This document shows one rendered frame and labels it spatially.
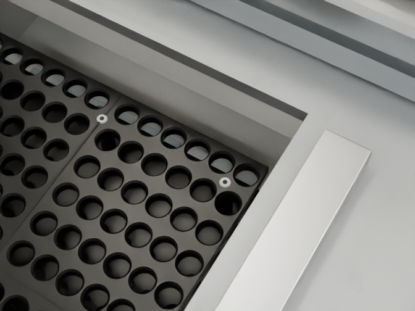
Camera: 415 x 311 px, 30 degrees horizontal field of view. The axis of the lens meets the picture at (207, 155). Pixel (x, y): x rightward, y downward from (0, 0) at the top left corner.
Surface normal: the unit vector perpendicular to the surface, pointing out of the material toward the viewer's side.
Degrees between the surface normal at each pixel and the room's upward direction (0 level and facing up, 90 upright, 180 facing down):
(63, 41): 0
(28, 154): 0
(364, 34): 90
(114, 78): 0
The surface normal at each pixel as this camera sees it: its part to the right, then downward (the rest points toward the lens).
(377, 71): -0.51, 0.75
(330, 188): -0.02, -0.50
